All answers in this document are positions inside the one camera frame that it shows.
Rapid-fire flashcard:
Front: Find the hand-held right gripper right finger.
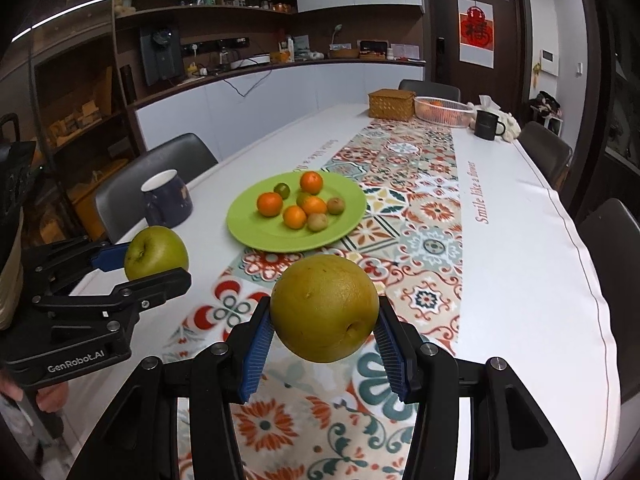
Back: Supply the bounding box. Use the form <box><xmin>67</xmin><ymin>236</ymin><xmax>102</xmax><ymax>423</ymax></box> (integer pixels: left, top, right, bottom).
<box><xmin>375</xmin><ymin>296</ymin><xmax>581</xmax><ymax>480</ymax></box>

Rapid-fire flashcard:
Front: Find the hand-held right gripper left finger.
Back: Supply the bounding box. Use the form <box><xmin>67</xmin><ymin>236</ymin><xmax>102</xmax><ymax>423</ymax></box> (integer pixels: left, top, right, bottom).
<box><xmin>67</xmin><ymin>299</ymin><xmax>276</xmax><ymax>480</ymax></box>

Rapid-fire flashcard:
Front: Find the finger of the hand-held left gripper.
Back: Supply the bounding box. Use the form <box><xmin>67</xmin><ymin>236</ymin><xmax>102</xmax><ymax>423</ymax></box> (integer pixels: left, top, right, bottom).
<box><xmin>31</xmin><ymin>267</ymin><xmax>193</xmax><ymax>314</ymax></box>
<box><xmin>22</xmin><ymin>238</ymin><xmax>131</xmax><ymax>292</ymax></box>

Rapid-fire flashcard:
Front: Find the green apple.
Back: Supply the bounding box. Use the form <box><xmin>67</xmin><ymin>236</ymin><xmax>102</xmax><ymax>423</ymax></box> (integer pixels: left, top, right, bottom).
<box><xmin>123</xmin><ymin>226</ymin><xmax>190</xmax><ymax>282</ymax></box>

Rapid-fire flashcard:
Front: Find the yellow-green pear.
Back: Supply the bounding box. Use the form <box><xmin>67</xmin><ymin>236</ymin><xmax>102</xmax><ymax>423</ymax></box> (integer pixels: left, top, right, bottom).
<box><xmin>270</xmin><ymin>254</ymin><xmax>381</xmax><ymax>364</ymax></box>

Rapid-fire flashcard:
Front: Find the green plate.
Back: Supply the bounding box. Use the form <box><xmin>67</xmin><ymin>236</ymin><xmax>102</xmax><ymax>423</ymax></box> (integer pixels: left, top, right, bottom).
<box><xmin>226</xmin><ymin>171</ymin><xmax>368</xmax><ymax>254</ymax></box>

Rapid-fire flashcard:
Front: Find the large orange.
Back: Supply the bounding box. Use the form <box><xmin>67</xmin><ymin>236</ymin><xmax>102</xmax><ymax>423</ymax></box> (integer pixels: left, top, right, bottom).
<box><xmin>299</xmin><ymin>170</ymin><xmax>325</xmax><ymax>196</ymax></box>

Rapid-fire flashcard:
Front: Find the person's left hand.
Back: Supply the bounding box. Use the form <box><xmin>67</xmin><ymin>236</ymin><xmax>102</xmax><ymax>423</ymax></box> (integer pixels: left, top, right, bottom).
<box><xmin>36</xmin><ymin>384</ymin><xmax>68</xmax><ymax>413</ymax></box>

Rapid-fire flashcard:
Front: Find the navy blue mug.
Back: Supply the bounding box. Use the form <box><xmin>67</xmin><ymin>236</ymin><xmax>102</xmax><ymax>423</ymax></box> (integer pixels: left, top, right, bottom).
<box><xmin>140</xmin><ymin>169</ymin><xmax>194</xmax><ymax>228</ymax></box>

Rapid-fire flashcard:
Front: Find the grey chair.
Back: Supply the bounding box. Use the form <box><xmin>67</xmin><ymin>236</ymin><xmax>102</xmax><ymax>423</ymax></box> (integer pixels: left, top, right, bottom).
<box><xmin>577</xmin><ymin>197</ymin><xmax>640</xmax><ymax>361</ymax></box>
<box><xmin>95</xmin><ymin>132</ymin><xmax>219</xmax><ymax>243</ymax></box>
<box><xmin>398</xmin><ymin>79</ymin><xmax>461</xmax><ymax>103</ymax></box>
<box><xmin>517</xmin><ymin>121</ymin><xmax>574</xmax><ymax>186</ymax></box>

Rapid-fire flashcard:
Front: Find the wooden shelf unit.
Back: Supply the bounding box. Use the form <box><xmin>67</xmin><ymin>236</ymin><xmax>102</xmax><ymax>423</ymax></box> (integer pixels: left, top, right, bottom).
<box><xmin>30</xmin><ymin>35</ymin><xmax>146</xmax><ymax>231</ymax></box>

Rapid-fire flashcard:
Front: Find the white patterned tablecloth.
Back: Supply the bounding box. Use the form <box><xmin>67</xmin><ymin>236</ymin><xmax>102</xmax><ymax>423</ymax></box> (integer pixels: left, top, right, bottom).
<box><xmin>65</xmin><ymin>102</ymin><xmax>623</xmax><ymax>480</ymax></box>

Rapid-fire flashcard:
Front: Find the black countertop appliance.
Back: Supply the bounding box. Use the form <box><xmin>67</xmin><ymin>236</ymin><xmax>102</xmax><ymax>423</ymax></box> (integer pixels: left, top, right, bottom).
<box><xmin>139</xmin><ymin>26</ymin><xmax>184</xmax><ymax>87</ymax></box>

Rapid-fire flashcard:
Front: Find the white dish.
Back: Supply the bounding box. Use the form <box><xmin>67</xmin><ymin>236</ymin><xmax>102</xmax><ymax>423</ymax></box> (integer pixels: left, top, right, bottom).
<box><xmin>230</xmin><ymin>55</ymin><xmax>273</xmax><ymax>71</ymax></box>

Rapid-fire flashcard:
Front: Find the white plastic basket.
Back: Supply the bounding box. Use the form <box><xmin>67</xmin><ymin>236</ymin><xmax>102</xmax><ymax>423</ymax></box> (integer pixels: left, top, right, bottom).
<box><xmin>414</xmin><ymin>96</ymin><xmax>476</xmax><ymax>128</ymax></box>

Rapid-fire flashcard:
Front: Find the black mug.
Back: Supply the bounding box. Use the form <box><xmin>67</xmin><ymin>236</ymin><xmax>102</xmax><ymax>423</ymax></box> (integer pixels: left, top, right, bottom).
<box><xmin>473</xmin><ymin>109</ymin><xmax>507</xmax><ymax>141</ymax></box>

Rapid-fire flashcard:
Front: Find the wicker basket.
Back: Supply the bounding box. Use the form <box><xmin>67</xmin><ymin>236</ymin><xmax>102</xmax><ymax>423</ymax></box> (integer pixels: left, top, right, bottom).
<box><xmin>368</xmin><ymin>88</ymin><xmax>416</xmax><ymax>120</ymax></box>

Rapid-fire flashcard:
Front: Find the white crumpled cloth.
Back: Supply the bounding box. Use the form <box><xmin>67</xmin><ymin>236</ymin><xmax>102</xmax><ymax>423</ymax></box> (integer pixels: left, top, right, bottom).
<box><xmin>495</xmin><ymin>110</ymin><xmax>522</xmax><ymax>144</ymax></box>

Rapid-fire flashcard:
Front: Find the pile of bags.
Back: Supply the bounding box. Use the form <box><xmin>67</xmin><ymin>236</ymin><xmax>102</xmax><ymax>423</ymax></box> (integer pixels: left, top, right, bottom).
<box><xmin>530</xmin><ymin>91</ymin><xmax>563</xmax><ymax>121</ymax></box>

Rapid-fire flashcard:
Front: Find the black box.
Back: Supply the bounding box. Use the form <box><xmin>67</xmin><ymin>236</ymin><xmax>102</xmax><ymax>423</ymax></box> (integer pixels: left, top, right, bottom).
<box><xmin>359</xmin><ymin>40</ymin><xmax>390</xmax><ymax>60</ymax></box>

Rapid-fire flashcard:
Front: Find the brown door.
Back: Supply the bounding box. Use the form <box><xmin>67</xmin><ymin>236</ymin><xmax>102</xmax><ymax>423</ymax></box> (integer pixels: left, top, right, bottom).
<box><xmin>420</xmin><ymin>0</ymin><xmax>531</xmax><ymax>106</ymax></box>

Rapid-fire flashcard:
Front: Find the black cable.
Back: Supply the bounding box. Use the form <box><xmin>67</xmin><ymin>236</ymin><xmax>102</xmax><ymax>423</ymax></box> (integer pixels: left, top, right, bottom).
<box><xmin>227</xmin><ymin>67</ymin><xmax>273</xmax><ymax>97</ymax></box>

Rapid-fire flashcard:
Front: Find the red wall poster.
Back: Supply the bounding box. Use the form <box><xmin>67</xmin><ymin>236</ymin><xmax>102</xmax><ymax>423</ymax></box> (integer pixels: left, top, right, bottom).
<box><xmin>458</xmin><ymin>0</ymin><xmax>496</xmax><ymax>67</ymax></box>

